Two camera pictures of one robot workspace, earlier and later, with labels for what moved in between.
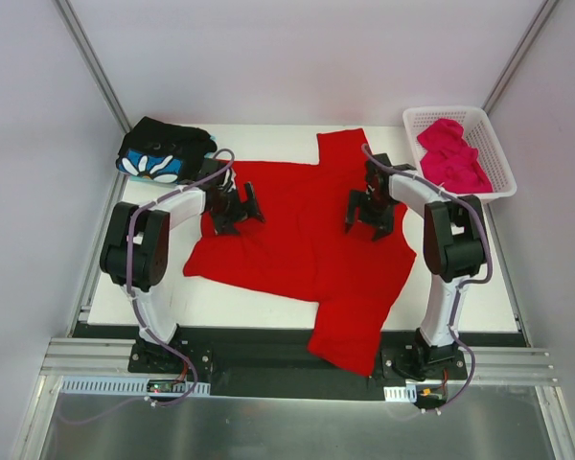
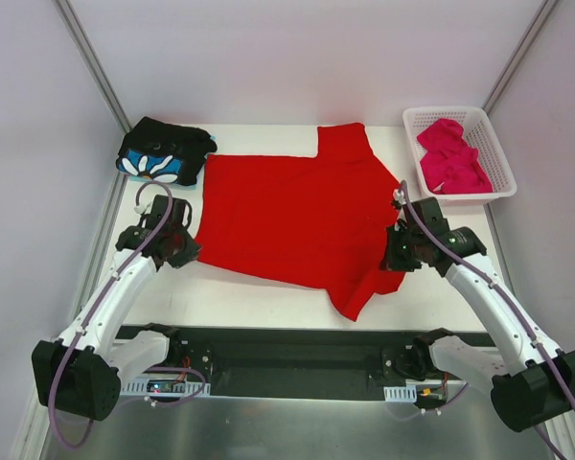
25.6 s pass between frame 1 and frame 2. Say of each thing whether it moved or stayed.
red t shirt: moved
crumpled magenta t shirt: stayed
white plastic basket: stayed
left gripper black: moved
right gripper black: moved
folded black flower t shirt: stayed
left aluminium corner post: stayed
